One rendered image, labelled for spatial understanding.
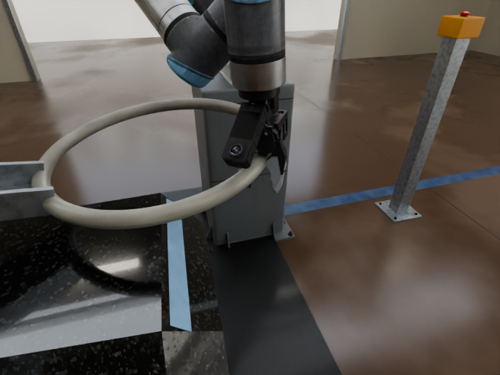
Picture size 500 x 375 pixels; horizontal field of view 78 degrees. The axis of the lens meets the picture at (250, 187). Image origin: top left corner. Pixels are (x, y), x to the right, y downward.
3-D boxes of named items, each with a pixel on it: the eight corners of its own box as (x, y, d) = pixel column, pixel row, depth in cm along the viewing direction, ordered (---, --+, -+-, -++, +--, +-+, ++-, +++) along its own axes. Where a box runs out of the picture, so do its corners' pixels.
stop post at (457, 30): (421, 217, 190) (503, 16, 129) (393, 222, 185) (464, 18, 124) (400, 199, 206) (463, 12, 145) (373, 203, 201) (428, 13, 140)
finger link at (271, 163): (296, 179, 65) (286, 140, 60) (288, 196, 60) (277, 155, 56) (282, 179, 66) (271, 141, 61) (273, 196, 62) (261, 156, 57)
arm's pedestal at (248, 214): (195, 202, 203) (178, 66, 155) (266, 190, 214) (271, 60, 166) (207, 256, 163) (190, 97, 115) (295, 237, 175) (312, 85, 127)
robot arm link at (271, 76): (275, 65, 44) (216, 63, 48) (276, 98, 47) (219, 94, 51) (292, 50, 51) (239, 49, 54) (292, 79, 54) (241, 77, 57)
